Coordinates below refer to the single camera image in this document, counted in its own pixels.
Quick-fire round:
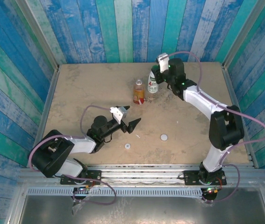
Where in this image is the aluminium corner post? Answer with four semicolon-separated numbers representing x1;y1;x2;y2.
222;0;265;70
14;0;60;70

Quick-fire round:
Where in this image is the white plastic bottle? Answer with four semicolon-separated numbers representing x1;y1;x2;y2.
147;70;160;94

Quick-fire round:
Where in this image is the steel sheet panel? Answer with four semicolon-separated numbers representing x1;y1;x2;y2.
17;195;265;221

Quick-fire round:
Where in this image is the slotted grey cable duct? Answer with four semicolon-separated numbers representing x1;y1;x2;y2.
27;188;204;198

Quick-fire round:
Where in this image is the aluminium mounting rail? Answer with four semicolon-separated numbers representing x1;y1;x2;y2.
17;164;265;187

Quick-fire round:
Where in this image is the small circuit board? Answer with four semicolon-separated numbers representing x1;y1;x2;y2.
73;185;93;195
204;185;222;194

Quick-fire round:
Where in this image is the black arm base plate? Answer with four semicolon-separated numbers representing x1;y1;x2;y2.
183;170;228;186
60;169;102;185

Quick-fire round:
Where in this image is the orange juice bottle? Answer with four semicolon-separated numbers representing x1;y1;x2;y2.
133;79;146;105

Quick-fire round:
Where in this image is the aluminium table side rail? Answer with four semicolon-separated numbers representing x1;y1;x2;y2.
26;66;60;168
221;63;259;168

